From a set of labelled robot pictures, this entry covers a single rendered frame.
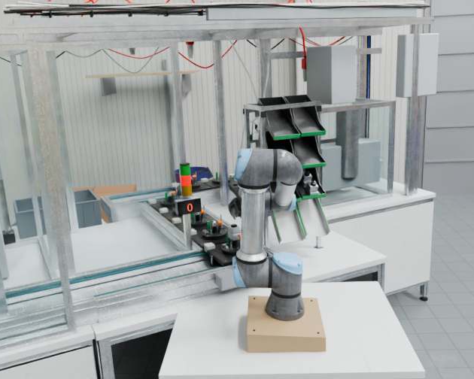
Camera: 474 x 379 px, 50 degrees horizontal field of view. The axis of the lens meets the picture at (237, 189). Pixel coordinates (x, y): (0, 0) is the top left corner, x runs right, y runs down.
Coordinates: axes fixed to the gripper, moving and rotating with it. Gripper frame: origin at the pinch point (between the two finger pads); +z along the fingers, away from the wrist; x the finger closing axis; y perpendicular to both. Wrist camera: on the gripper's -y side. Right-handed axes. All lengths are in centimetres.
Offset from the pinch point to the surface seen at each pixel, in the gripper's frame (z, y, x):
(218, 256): 12.4, 15.3, -9.7
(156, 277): 19.3, 16.3, -39.9
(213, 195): 98, -68, 39
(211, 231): 30.8, -6.9, -0.9
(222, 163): 73, -78, 42
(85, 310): 6, 29, -76
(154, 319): 4, 40, -50
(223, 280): -1.9, 32.8, -17.5
